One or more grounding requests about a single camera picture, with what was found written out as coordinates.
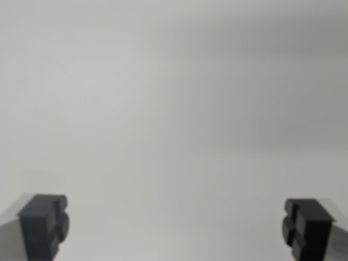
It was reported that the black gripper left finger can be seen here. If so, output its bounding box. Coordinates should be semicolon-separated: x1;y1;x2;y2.
0;193;70;261

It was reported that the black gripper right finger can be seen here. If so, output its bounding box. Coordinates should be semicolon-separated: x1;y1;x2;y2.
281;197;348;261

